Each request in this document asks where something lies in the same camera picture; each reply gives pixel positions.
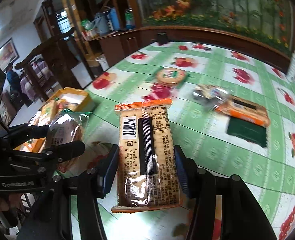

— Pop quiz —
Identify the dark green snack pack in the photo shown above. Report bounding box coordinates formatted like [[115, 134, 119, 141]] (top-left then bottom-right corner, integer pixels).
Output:
[[227, 117, 267, 148]]

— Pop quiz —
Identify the silver clear biscuit pack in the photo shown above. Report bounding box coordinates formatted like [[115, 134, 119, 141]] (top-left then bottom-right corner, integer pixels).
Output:
[[192, 85, 230, 111]]

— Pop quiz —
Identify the blue thermos flask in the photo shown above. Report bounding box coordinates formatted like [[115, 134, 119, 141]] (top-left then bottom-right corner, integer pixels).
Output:
[[108, 8, 121, 31]]

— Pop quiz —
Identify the yellow-rimmed white foam box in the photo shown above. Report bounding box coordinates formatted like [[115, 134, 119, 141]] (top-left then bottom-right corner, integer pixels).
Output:
[[15, 87, 94, 153]]

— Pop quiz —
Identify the seated person in blue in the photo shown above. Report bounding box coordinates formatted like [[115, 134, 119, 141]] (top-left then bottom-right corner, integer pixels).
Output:
[[5, 63, 24, 98]]

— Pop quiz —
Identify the dark wooden chair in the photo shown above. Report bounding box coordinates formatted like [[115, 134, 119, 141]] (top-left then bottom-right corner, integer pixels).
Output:
[[15, 28, 81, 101]]

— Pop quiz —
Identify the person's left hand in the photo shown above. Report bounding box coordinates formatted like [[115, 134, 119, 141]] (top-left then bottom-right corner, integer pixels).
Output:
[[0, 193, 22, 212]]

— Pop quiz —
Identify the green bottle on cabinet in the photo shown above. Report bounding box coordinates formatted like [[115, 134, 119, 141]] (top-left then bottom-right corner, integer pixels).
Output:
[[125, 8, 136, 30]]

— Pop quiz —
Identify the flower mural screen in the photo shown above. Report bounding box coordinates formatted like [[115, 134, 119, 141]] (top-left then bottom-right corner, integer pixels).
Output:
[[137, 0, 295, 55]]

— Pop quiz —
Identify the small black table object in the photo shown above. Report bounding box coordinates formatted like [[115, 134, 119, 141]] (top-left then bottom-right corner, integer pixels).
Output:
[[156, 33, 169, 46]]

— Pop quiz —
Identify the framed wall painting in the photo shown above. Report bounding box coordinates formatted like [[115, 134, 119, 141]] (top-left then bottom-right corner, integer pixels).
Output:
[[0, 38, 19, 70]]

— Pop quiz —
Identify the orange barcode cracker pack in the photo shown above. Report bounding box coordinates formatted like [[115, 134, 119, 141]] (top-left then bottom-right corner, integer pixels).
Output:
[[111, 98, 182, 213]]

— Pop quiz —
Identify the green fruit-pattern tablecloth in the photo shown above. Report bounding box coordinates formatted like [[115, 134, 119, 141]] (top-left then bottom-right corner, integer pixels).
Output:
[[74, 42, 295, 239]]

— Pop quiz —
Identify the white spray bottle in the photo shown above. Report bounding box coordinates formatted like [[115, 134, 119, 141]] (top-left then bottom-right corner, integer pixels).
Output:
[[286, 50, 295, 82]]

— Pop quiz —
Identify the grey kettle jug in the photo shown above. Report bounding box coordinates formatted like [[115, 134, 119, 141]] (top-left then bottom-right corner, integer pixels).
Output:
[[94, 12, 110, 36]]

